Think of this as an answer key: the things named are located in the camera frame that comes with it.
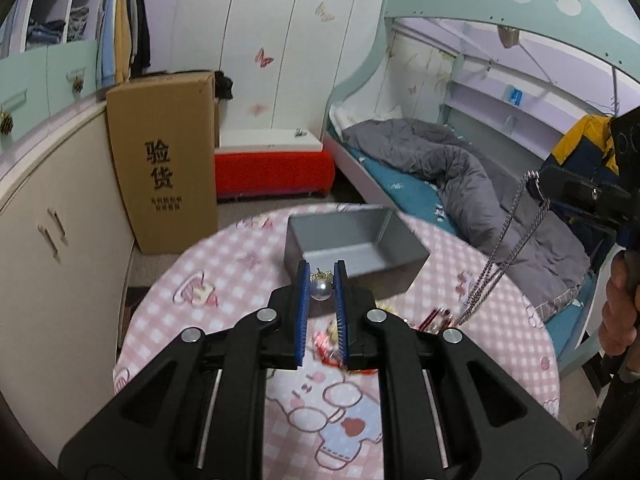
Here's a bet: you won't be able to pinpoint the silver chain necklace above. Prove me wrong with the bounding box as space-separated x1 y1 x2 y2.
456 170 551 326

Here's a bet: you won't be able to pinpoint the pearl pendant charm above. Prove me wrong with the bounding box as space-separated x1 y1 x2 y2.
309 269 333 302

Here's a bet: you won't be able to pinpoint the person's right hand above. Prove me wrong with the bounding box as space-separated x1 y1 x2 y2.
599 250 639 356

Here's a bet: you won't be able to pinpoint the yellow navy jacket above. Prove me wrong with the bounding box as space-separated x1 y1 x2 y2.
542 115 620 183

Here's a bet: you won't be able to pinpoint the grey duvet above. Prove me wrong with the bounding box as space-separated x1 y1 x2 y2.
342 119 590 321

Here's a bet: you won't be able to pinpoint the pink checkered bear tablecloth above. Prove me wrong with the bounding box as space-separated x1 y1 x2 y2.
112 202 561 480

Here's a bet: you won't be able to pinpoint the grey metal tin box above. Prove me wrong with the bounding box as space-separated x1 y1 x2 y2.
283 208 430 299

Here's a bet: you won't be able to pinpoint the teal bed sheet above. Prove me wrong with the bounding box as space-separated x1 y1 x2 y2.
347 148 462 238

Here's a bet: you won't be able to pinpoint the beige low cabinet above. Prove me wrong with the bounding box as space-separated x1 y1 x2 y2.
1 104 134 460

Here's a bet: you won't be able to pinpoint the red storage bench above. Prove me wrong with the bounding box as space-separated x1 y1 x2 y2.
214 128 335 200

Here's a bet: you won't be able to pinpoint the brown cardboard box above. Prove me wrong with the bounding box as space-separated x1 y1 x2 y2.
106 72 218 255

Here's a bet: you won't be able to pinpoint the white wardrobe with butterflies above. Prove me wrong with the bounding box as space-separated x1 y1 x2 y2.
170 0 382 133

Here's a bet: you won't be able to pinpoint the teal drawer stair unit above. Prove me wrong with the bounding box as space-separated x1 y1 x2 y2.
0 40 98 152

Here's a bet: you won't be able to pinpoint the hanging clothes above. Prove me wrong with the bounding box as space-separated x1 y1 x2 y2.
96 0 151 88

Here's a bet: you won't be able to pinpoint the purple cubby shelf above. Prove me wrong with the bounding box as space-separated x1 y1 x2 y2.
1 0 101 58

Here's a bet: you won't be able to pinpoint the teal bunk bed frame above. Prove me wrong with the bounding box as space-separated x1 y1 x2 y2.
324 0 639 204

